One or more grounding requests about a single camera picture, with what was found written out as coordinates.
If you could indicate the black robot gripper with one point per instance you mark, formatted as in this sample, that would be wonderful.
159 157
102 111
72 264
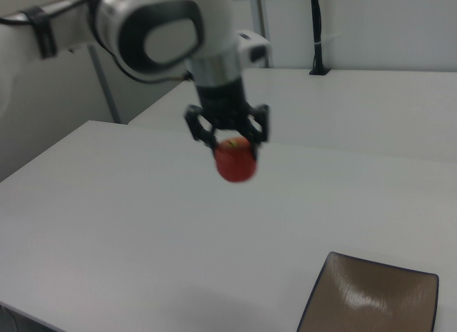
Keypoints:
223 107

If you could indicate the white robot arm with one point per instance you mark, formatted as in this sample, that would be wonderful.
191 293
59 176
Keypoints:
114 21

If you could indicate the red apple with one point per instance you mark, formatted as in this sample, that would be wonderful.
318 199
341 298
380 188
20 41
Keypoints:
236 160

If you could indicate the grey partition frame post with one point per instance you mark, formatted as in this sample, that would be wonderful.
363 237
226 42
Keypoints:
262 14

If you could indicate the brown square ceramic plate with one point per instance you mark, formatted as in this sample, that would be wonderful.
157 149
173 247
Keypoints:
371 296

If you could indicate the black pole with white tie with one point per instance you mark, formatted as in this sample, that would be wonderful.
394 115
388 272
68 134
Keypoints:
317 28

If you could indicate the grey partition corner post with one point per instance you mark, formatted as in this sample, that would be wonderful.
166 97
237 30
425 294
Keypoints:
105 89

